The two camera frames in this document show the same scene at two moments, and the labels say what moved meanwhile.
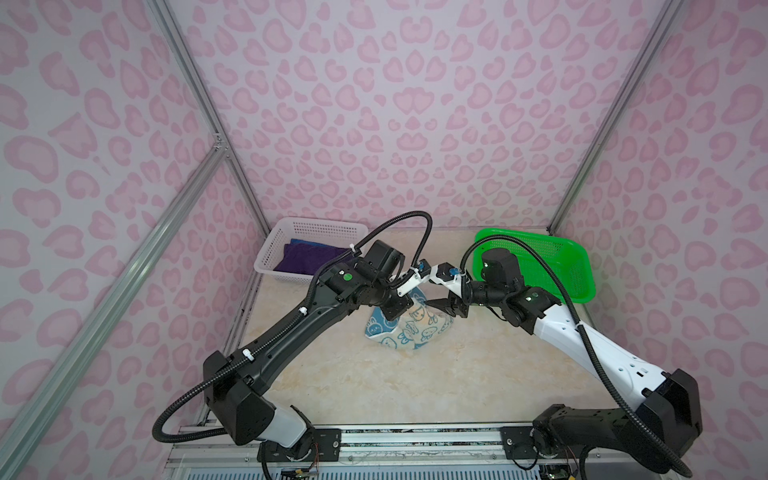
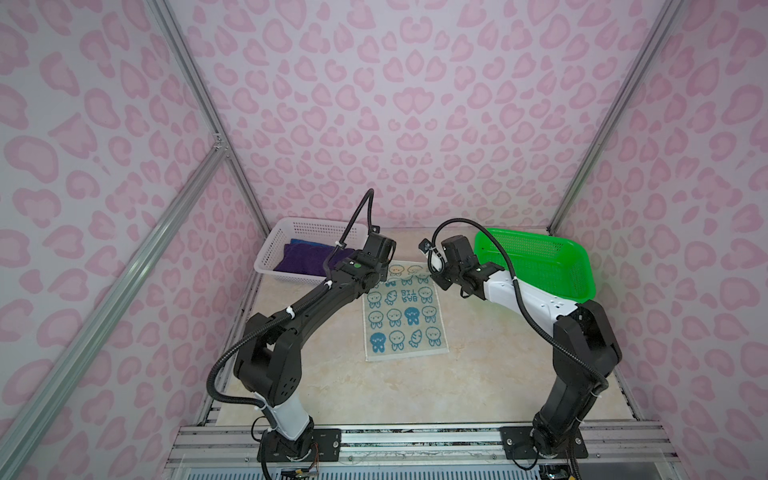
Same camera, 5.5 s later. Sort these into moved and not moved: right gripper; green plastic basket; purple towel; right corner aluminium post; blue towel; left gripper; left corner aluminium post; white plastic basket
Moved: right gripper; left gripper
Not moved: blue towel; left corner aluminium post; purple towel; white plastic basket; right corner aluminium post; green plastic basket
